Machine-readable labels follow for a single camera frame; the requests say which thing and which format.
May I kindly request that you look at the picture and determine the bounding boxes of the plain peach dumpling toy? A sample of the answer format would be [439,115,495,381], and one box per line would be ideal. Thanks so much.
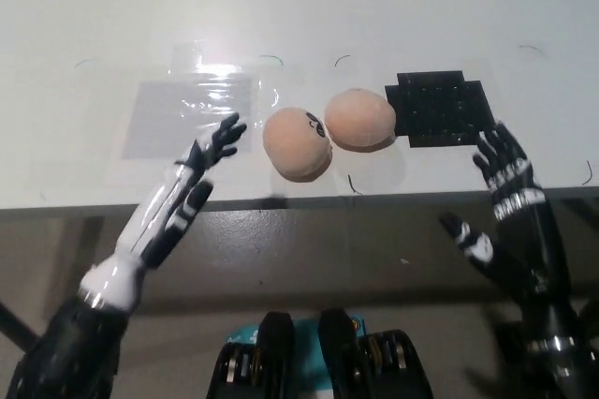
[323,87,397,153]

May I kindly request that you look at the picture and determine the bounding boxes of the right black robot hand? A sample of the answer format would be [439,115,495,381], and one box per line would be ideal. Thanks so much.
[438,120,579,351]

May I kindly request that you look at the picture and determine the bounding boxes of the black tape patch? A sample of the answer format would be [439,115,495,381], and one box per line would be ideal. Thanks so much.
[384,70,497,150]

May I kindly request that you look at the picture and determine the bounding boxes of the peach dumpling toy printed face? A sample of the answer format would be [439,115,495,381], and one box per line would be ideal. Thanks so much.
[261,107,334,183]

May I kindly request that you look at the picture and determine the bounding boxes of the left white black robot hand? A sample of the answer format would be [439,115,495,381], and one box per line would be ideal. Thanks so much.
[77,112,248,311]

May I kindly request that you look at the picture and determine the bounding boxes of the black table leg bar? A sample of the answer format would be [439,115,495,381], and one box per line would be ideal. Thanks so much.
[0,298,41,354]

